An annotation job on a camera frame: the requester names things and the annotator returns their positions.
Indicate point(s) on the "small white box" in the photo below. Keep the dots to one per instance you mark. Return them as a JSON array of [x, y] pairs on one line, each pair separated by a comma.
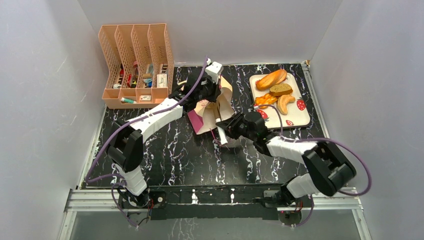
[[162, 80]]

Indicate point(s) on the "long orange fake baguette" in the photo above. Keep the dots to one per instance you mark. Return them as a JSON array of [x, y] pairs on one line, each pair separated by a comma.
[[271, 80]]

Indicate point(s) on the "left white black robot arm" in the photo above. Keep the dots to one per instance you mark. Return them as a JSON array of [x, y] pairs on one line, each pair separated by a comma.
[[126, 147]]

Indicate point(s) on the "brown fake bread slice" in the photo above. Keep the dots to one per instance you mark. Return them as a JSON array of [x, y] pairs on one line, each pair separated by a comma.
[[280, 90]]

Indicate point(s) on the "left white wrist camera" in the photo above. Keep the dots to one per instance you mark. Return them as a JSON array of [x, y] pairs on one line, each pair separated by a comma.
[[214, 70]]

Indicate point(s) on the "red bottle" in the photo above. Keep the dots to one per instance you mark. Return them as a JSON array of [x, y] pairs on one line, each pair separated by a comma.
[[135, 68]]

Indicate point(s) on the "orange braided fake bread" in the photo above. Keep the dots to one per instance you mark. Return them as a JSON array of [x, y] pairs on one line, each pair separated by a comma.
[[266, 99]]

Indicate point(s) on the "tan fake croissant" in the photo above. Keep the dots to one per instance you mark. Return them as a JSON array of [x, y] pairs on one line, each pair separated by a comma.
[[283, 101]]

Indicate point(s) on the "white strawberry print tray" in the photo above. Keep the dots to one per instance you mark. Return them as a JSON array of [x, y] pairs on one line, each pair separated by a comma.
[[297, 116]]

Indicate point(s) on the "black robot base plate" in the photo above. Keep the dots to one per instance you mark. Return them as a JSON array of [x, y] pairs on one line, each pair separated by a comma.
[[215, 201]]

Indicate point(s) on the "aluminium frame rail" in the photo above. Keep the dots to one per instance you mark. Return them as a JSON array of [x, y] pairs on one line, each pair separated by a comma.
[[101, 200]]

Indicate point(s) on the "metal tongs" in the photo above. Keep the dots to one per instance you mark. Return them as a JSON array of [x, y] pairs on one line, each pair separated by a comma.
[[221, 132]]

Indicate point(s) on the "green white tube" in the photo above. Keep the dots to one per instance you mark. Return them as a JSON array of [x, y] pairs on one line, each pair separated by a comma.
[[126, 100]]

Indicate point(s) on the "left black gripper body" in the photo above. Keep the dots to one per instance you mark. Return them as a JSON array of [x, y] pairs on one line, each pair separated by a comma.
[[210, 92]]

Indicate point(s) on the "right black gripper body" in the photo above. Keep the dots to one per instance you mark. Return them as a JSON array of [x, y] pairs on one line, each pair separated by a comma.
[[231, 124]]

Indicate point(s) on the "peach plastic file organizer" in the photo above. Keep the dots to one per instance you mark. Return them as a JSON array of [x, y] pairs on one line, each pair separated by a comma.
[[140, 65]]

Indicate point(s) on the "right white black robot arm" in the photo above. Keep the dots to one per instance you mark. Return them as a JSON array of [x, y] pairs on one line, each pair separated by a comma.
[[328, 169]]

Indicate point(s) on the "pink and tan paper bag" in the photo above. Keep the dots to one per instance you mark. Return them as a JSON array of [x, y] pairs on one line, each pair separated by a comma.
[[204, 116]]

